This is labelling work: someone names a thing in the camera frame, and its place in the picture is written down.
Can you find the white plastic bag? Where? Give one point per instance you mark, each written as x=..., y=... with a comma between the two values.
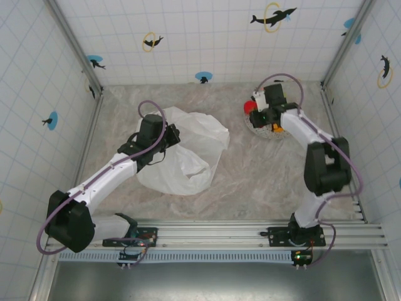
x=200, y=135

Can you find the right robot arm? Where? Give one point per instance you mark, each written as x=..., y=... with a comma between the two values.
x=297, y=125

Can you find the red toy strawberry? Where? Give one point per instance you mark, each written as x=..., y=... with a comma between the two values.
x=249, y=107

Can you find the orange toy fruit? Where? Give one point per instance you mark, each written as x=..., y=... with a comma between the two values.
x=277, y=127

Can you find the blue speckled plate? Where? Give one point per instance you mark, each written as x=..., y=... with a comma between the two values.
x=266, y=133

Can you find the blue heart sticker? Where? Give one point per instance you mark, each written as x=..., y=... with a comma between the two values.
x=203, y=76

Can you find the blue oval shark sticker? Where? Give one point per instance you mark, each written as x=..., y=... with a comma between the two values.
x=94, y=59

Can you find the blue circle seal sticker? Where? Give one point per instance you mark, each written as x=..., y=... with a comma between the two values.
x=52, y=120

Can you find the blue patch sticker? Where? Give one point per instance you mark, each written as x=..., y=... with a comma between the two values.
x=351, y=23

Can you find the left circuit board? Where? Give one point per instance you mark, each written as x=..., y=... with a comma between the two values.
x=131, y=252

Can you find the circuit board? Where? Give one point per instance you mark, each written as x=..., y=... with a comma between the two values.
x=131, y=252
x=302, y=257

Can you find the right circuit board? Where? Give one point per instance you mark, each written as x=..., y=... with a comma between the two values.
x=302, y=257

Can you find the grey metal panel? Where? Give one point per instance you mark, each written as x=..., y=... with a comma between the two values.
x=219, y=282

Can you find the aluminium side rail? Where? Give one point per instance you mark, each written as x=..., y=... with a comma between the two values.
x=330, y=108
x=91, y=131

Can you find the aluminium frame post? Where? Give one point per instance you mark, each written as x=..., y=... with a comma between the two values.
x=347, y=44
x=75, y=47

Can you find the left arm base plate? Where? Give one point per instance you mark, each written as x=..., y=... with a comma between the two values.
x=150, y=233

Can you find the aluminium frame rail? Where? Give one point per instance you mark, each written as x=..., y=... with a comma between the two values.
x=213, y=233

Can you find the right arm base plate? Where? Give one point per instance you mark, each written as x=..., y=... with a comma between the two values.
x=277, y=235

